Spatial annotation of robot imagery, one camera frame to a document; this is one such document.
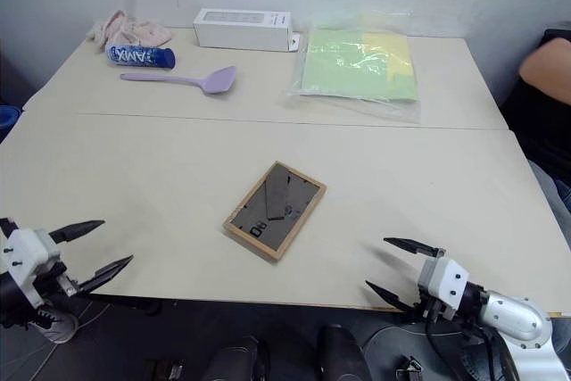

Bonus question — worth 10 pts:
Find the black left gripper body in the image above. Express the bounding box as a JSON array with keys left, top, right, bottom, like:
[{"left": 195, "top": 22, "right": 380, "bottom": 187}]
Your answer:
[{"left": 40, "top": 258, "right": 84, "bottom": 300}]

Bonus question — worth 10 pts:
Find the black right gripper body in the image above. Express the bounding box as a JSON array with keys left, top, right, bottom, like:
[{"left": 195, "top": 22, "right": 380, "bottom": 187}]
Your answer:
[{"left": 411, "top": 287, "right": 459, "bottom": 323}]

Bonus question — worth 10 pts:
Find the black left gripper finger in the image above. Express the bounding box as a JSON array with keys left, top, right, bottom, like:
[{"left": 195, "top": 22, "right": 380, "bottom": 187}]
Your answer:
[
  {"left": 47, "top": 219, "right": 107, "bottom": 244},
  {"left": 74, "top": 254, "right": 135, "bottom": 297}
]

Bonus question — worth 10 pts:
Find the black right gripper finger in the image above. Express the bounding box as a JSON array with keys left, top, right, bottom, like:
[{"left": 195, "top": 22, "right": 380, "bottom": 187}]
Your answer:
[
  {"left": 383, "top": 236, "right": 446, "bottom": 261},
  {"left": 364, "top": 280, "right": 419, "bottom": 313}
]

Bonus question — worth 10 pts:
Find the white sneaker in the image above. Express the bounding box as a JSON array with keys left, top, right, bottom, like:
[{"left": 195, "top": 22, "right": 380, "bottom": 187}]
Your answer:
[{"left": 36, "top": 302, "right": 80, "bottom": 345}]

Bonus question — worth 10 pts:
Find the grey round base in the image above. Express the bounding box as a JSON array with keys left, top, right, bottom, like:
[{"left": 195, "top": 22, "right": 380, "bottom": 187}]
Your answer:
[{"left": 356, "top": 320, "right": 474, "bottom": 381}]

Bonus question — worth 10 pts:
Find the dark rounded shape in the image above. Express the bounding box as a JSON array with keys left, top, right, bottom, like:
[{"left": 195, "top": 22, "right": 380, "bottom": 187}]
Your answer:
[
  {"left": 208, "top": 335, "right": 270, "bottom": 381},
  {"left": 317, "top": 323, "right": 372, "bottom": 381}
]

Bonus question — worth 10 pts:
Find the blue round object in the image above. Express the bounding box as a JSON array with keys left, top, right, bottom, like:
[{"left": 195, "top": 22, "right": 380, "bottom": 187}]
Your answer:
[{"left": 0, "top": 104, "right": 21, "bottom": 133}]

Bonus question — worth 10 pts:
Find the blue printed can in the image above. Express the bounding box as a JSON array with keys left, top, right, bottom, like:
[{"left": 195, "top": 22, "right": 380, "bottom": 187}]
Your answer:
[{"left": 104, "top": 43, "right": 177, "bottom": 74}]

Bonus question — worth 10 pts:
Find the plastic bag of coloured sheets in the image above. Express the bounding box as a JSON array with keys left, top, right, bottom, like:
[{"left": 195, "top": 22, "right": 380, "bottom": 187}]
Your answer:
[{"left": 284, "top": 18, "right": 423, "bottom": 125}]

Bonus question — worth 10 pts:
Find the purple plastic spatula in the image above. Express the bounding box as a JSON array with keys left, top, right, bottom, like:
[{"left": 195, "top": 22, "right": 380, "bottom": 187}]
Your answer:
[{"left": 119, "top": 65, "right": 238, "bottom": 96}]

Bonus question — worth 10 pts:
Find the pink crumpled cloth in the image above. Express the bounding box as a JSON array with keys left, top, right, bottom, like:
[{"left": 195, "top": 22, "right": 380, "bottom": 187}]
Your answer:
[{"left": 85, "top": 9, "right": 173, "bottom": 54}]

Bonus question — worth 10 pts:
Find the white rectangular carton box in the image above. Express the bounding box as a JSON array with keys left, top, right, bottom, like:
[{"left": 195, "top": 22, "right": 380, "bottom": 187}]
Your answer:
[{"left": 192, "top": 7, "right": 296, "bottom": 54}]

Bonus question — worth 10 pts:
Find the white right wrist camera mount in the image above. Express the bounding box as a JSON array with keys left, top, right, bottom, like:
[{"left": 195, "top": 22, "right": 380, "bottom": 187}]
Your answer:
[{"left": 417, "top": 256, "right": 471, "bottom": 311}]

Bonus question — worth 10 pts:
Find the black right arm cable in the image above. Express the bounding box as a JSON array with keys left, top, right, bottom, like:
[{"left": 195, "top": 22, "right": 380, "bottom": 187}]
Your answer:
[{"left": 423, "top": 316, "right": 499, "bottom": 381}]

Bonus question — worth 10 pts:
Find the wooden picture frame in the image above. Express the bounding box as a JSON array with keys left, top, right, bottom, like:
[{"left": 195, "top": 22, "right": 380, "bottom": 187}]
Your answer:
[{"left": 222, "top": 160, "right": 327, "bottom": 263}]

